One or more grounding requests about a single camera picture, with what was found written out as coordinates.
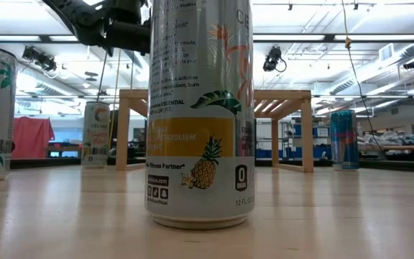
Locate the red hanging cloth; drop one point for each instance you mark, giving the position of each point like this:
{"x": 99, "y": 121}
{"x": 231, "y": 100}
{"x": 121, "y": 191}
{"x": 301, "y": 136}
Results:
{"x": 31, "y": 138}

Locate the silver ceiling air duct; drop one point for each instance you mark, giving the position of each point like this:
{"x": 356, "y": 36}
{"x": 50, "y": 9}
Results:
{"x": 372, "y": 73}

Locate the white Celsius Tropical Vibe can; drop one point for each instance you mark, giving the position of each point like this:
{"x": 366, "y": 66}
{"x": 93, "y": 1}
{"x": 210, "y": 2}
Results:
{"x": 200, "y": 108}
{"x": 95, "y": 136}

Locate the long ceiling light rail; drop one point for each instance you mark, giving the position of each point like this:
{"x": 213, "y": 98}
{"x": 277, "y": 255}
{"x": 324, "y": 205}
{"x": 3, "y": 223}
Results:
{"x": 293, "y": 37}

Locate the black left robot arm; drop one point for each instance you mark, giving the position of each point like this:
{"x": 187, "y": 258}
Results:
{"x": 85, "y": 21}

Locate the long wooden workbench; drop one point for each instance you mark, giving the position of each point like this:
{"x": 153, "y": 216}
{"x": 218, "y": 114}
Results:
{"x": 408, "y": 147}

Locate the small black ceiling device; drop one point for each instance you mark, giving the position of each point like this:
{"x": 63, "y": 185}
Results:
{"x": 412, "y": 64}

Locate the blue Red Bull can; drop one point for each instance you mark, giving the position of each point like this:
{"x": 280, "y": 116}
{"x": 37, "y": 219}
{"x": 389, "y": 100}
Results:
{"x": 344, "y": 140}

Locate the white ceiling vent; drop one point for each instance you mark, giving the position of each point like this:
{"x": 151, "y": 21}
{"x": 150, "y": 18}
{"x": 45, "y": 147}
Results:
{"x": 386, "y": 52}

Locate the light wooden slatted shelf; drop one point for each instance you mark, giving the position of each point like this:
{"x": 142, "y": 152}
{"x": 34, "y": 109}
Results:
{"x": 307, "y": 136}

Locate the pile of plastic bags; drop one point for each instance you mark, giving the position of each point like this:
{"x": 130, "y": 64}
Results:
{"x": 390, "y": 138}

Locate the blue storage bin rack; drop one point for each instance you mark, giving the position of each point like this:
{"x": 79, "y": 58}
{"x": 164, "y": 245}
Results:
{"x": 300, "y": 151}

